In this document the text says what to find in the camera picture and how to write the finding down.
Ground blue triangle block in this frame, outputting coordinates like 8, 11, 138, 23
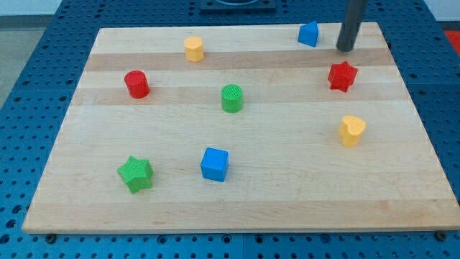
298, 21, 319, 47

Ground wooden board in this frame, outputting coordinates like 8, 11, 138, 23
22, 22, 459, 235

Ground green cylinder block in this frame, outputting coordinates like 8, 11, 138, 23
221, 84, 243, 113

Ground blue cube block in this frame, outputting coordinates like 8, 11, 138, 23
201, 147, 229, 182

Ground yellow hexagon block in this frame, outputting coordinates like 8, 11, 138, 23
184, 36, 204, 62

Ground red cylinder block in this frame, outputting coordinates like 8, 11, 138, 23
124, 71, 150, 99

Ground green star block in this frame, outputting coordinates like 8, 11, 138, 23
116, 156, 154, 194

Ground yellow heart block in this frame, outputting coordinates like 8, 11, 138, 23
338, 115, 367, 148

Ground red star block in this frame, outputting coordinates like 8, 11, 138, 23
328, 61, 358, 93

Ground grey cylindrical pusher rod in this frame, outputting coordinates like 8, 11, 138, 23
336, 0, 368, 53

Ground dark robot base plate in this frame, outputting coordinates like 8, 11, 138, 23
197, 0, 277, 12

